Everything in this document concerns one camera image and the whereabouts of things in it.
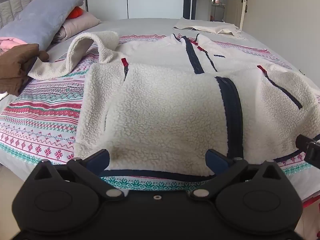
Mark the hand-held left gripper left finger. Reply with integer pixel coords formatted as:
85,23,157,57
34,149,125,201

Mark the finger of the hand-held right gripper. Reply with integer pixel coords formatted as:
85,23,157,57
295,134,320,168

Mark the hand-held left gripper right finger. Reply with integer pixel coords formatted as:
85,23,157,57
189,149,284,200

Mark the white fleece jacket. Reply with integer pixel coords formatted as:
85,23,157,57
27,31,320,178

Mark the patterned red green blanket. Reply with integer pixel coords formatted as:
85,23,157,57
0,34,320,200

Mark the brown folded cloth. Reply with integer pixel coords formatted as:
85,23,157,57
0,44,50,97

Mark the cream folded cloth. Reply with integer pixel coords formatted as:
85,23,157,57
173,18,242,37

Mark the pale pink pillow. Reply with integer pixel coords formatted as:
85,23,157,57
54,11,102,42

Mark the bed with grey sheet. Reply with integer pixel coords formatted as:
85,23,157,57
0,17,320,205

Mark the pink cloth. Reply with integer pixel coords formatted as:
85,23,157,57
0,37,27,52

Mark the orange plush item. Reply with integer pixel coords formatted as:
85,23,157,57
68,6,84,19

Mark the white door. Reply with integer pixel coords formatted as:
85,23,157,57
235,0,250,30

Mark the blue-grey pillow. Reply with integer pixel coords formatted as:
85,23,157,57
0,0,90,51

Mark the white grey wardrobe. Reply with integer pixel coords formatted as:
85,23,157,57
84,0,193,20

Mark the grey quilted headboard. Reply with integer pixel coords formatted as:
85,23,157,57
0,0,50,29

